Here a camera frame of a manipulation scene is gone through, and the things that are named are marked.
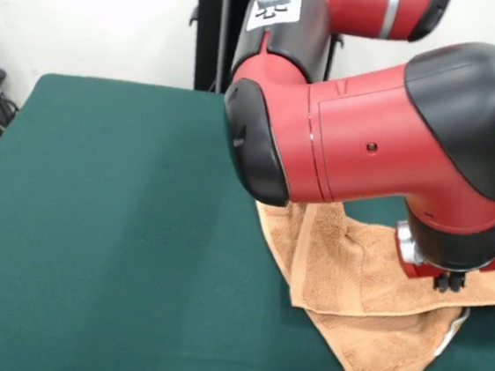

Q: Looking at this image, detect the dark green table cloth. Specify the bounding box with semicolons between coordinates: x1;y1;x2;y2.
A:
0;68;495;371

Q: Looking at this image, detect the orange-brown terry towel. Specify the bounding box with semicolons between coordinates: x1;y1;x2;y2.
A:
239;193;495;371

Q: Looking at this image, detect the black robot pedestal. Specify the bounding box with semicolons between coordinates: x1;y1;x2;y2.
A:
181;0;350;107

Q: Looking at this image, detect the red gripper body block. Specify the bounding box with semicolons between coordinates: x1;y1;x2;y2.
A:
390;221;495;288

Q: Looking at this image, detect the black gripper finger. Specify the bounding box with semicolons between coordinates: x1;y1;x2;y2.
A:
448;271;467;293
434;270;453;293

